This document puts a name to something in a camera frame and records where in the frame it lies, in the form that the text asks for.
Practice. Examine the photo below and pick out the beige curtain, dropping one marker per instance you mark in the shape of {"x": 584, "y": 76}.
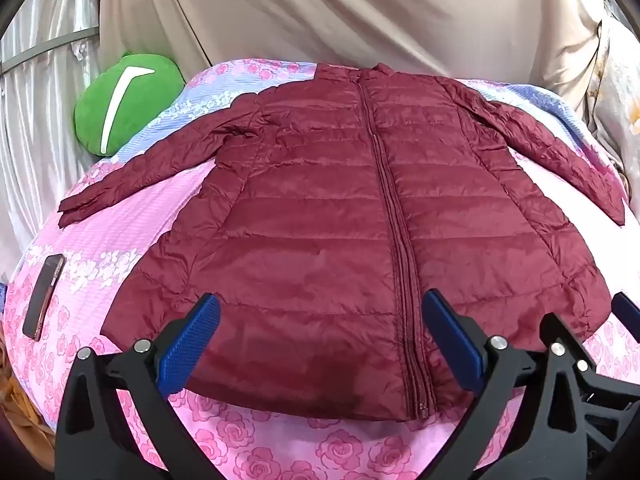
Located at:
{"x": 325, "y": 10}

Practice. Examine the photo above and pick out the orange-brown cloth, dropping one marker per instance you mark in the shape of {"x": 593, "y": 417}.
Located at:
{"x": 25, "y": 410}

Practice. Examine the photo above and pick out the green pillow with white stripe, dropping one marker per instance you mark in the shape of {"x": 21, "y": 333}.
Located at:
{"x": 155, "y": 105}

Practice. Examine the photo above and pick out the white satin curtain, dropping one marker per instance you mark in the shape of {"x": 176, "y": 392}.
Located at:
{"x": 40, "y": 125}

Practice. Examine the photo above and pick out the cream floral cloth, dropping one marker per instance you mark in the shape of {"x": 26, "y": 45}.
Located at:
{"x": 620, "y": 85}

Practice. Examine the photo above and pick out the smartphone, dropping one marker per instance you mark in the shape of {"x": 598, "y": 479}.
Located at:
{"x": 44, "y": 295}

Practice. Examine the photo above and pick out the pink and blue floral blanket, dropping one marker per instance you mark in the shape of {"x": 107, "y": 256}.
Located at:
{"x": 125, "y": 240}

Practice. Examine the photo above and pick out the maroon puffer jacket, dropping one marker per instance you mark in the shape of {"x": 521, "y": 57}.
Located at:
{"x": 300, "y": 210}

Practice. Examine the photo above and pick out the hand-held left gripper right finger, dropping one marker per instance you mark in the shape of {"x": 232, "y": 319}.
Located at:
{"x": 450, "y": 340}

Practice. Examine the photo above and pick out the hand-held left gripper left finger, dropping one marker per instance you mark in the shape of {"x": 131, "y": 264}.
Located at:
{"x": 192, "y": 340}

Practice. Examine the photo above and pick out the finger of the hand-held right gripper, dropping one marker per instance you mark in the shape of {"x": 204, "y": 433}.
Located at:
{"x": 607, "y": 410}
{"x": 627, "y": 310}

